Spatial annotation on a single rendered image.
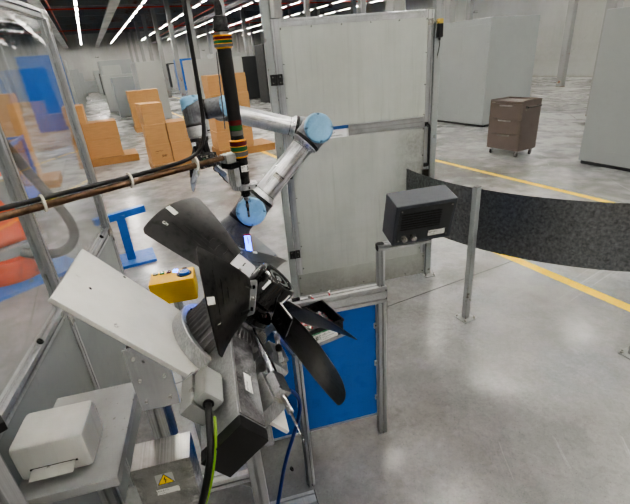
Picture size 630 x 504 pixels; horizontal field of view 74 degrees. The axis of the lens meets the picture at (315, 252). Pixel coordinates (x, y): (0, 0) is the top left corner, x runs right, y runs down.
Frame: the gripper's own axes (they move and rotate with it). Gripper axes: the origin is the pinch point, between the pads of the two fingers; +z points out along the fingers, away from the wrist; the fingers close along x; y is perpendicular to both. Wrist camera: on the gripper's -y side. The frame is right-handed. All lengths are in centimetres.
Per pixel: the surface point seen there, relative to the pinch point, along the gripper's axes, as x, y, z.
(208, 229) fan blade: -20, 57, 4
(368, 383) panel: 43, 26, 105
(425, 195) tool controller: 69, 50, 18
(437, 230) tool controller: 73, 50, 33
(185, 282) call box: -23.6, 19.6, 28.5
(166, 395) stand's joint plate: -44, 64, 42
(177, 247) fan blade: -30, 60, 6
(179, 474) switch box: -48, 68, 63
